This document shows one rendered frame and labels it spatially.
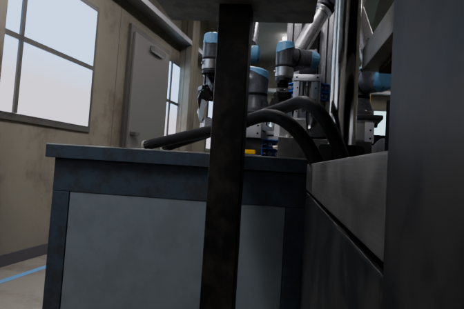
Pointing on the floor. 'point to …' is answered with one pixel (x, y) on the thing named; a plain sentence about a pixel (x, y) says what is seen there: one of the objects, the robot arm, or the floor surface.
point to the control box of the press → (231, 80)
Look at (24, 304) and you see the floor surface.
